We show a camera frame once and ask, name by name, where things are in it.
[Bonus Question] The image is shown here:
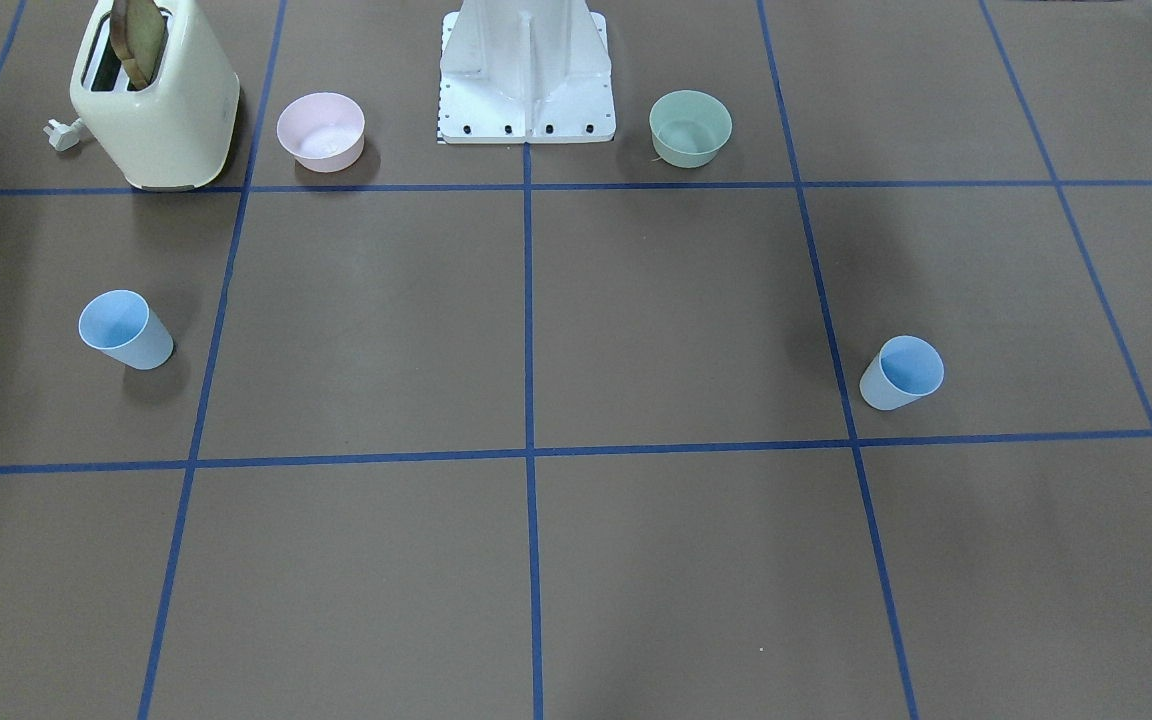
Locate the blue cup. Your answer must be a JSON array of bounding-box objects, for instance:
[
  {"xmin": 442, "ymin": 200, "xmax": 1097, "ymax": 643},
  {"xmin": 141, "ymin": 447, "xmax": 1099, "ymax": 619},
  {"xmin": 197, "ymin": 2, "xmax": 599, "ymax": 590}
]
[
  {"xmin": 859, "ymin": 334, "xmax": 945, "ymax": 411},
  {"xmin": 77, "ymin": 290, "xmax": 175, "ymax": 372}
]

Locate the green bowl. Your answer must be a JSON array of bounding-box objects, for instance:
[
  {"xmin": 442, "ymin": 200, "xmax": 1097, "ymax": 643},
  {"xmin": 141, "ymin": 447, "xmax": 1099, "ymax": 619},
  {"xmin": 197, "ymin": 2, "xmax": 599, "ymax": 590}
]
[{"xmin": 647, "ymin": 88, "xmax": 733, "ymax": 169}]

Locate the pink bowl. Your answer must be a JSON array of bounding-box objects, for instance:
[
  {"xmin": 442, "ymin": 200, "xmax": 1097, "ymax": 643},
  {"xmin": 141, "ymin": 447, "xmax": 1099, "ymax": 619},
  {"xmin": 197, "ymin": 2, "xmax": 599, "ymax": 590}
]
[{"xmin": 276, "ymin": 92, "xmax": 366, "ymax": 173}]

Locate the cream toaster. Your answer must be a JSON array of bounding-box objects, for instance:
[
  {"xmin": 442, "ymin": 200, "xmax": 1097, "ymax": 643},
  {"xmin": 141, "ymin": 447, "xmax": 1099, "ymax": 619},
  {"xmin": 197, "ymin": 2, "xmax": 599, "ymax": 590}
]
[{"xmin": 68, "ymin": 1, "xmax": 241, "ymax": 191}]

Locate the toast slice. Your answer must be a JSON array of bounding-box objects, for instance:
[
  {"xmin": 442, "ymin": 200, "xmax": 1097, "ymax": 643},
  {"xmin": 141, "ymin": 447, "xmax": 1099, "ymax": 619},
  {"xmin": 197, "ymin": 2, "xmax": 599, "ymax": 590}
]
[{"xmin": 109, "ymin": 0, "xmax": 166, "ymax": 91}]

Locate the white power plug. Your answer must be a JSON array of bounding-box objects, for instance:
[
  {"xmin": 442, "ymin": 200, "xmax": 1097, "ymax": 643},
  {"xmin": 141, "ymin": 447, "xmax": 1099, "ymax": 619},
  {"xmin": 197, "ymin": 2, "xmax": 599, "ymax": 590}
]
[{"xmin": 44, "ymin": 118, "xmax": 88, "ymax": 152}]

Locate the white pedestal base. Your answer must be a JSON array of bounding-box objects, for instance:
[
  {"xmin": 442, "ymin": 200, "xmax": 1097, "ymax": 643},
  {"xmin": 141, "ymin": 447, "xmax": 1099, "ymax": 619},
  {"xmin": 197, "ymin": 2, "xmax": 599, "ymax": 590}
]
[{"xmin": 435, "ymin": 1, "xmax": 617, "ymax": 145}]

